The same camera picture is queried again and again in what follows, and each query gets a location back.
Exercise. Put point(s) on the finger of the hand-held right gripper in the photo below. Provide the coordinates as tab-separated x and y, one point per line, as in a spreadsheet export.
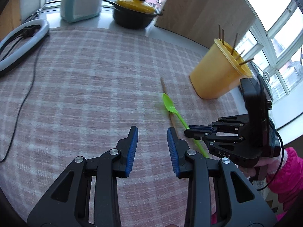
227	123
220	138

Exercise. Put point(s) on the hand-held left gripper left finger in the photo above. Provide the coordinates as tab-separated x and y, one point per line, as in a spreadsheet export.
132	151

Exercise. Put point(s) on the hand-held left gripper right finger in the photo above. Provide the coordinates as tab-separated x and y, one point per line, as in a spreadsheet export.
172	153

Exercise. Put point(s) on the green plastic spoon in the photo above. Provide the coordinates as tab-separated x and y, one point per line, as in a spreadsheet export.
169	105

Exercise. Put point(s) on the yellow plastic container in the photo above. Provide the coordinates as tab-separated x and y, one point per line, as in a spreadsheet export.
213	75

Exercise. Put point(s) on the brown wooden chopstick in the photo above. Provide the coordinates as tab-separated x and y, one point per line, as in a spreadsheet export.
223	35
247	61
241	53
235	41
163	87
220	32

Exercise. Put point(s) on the person's right hand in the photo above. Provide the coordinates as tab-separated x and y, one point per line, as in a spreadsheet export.
269	165

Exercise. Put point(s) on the pink plaid tablecloth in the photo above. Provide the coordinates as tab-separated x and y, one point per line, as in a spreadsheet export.
82	87

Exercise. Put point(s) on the light wooden board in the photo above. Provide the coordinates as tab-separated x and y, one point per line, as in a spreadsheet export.
201	9

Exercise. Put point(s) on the black pot with yellow lid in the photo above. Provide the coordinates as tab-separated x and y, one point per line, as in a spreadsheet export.
130	16

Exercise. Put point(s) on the white cutting board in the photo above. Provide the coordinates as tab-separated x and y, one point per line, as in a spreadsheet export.
30	0

